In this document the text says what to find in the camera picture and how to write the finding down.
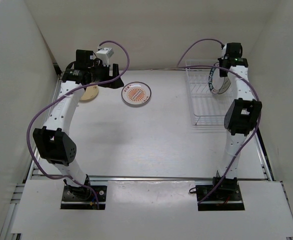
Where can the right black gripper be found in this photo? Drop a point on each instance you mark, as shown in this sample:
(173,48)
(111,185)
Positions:
(221,61)

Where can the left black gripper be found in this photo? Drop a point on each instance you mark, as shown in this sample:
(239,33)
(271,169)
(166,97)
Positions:
(115,71)

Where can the green rim text plate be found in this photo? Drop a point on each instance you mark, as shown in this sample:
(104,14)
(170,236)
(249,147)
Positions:
(211,78)

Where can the orange sunburst plate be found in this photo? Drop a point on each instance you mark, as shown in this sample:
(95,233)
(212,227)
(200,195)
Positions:
(136,94)

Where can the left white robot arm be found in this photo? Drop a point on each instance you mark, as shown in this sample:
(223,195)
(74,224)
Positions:
(52,140)

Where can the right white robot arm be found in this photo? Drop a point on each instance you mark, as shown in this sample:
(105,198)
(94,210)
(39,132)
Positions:
(243,116)

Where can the rear green rim plate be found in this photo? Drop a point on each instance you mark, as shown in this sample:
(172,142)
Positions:
(225,85)

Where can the white front board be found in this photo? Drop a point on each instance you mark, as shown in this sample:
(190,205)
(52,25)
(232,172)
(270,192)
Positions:
(144,210)

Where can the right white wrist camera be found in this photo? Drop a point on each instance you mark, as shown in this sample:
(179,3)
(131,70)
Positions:
(223,51)

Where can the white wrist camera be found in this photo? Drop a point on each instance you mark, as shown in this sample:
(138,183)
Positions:
(223,51)
(104,54)

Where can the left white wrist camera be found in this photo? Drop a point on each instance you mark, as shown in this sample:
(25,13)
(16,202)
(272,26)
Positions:
(104,54)

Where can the white wire dish rack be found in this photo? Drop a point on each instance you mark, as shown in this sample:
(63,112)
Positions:
(206,109)

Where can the aluminium rail bar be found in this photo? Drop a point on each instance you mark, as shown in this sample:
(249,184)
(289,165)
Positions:
(147,178)

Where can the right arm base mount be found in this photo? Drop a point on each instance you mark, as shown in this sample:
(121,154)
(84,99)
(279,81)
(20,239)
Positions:
(220,200)

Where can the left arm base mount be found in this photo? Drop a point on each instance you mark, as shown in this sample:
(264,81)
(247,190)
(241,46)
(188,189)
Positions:
(84,200)

